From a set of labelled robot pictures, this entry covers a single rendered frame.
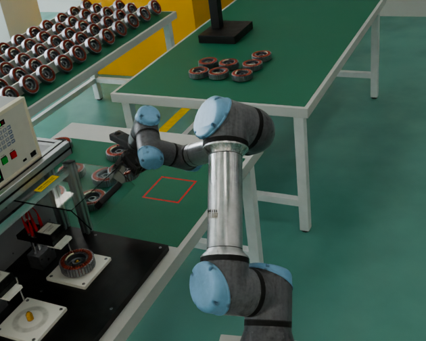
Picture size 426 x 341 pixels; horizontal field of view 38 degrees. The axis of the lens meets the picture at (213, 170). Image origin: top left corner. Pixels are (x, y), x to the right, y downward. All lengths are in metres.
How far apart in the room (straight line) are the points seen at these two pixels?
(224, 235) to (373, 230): 1.97
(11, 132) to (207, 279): 0.80
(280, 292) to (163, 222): 0.80
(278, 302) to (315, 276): 1.56
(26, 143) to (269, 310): 0.91
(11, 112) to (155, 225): 0.65
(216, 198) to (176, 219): 0.74
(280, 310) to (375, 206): 2.09
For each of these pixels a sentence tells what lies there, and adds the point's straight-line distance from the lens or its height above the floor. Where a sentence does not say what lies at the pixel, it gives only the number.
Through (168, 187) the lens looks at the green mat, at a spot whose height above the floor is 0.75.
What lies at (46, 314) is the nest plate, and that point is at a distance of 1.90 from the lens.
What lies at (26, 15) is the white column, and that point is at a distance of 5.87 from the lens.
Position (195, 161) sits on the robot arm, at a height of 1.08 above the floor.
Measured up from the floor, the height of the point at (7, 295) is 0.88.
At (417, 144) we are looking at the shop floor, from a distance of 4.15.
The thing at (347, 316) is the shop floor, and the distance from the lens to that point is 2.85.
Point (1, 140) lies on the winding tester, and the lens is 1.88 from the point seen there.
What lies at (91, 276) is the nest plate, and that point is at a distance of 1.98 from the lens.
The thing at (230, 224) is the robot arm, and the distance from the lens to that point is 1.45.
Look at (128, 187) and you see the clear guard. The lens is 1.92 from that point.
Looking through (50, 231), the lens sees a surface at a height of 0.92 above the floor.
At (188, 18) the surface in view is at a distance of 5.21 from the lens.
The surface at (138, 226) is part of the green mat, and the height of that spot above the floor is 0.75.
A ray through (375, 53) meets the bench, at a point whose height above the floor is 0.35.
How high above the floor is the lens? 1.98
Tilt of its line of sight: 30 degrees down
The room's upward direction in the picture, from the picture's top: 8 degrees counter-clockwise
